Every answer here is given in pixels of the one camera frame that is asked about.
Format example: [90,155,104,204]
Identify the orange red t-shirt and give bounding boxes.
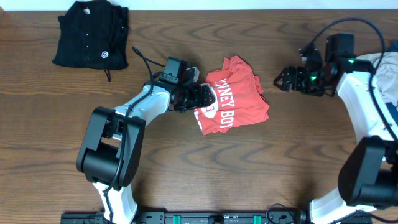
[194,55,269,135]

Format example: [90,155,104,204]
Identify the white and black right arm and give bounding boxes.
[274,34,397,223]

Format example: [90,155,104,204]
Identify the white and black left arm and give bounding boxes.
[76,57,215,223]

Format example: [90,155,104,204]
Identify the beige crumpled shirt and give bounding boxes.
[356,52,398,109]

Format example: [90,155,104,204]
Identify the blue cloth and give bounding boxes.
[386,41,398,123]

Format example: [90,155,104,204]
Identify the folded black shirt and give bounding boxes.
[52,1,129,81]

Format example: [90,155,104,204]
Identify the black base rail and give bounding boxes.
[60,206,373,224]

